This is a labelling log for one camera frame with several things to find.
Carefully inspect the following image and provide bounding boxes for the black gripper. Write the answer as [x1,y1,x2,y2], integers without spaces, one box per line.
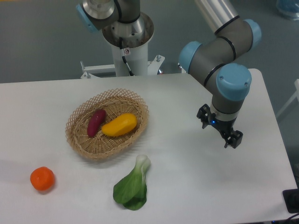
[197,104,243,148]

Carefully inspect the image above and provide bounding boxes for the purple sweet potato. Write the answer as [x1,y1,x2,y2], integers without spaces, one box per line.
[87,109,106,137]

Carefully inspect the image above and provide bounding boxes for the white frame at right edge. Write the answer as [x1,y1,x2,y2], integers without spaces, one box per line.
[276,79,299,122]

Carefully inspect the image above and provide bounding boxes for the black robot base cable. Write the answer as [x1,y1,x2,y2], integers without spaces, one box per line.
[118,36,135,77]

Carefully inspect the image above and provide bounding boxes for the yellow mango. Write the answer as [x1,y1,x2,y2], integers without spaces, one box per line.
[101,113,137,137]

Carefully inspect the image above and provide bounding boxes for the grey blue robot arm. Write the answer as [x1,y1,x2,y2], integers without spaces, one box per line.
[76,0,262,148]

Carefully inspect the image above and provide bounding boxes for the blue bag in corner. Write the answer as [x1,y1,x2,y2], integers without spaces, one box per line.
[276,0,299,21]

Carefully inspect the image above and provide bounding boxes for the orange tangerine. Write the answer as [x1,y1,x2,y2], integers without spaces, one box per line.
[30,167,55,191]

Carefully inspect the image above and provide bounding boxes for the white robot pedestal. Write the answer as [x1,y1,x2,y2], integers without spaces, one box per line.
[80,12,165,78]

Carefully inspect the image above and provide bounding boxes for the green bok choy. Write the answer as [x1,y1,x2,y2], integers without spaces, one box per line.
[113,154,151,210]

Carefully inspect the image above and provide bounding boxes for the woven wicker basket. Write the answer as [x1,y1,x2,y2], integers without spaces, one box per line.
[64,88,150,161]

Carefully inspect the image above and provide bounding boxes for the black device at table edge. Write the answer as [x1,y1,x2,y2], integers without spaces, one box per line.
[282,189,299,213]

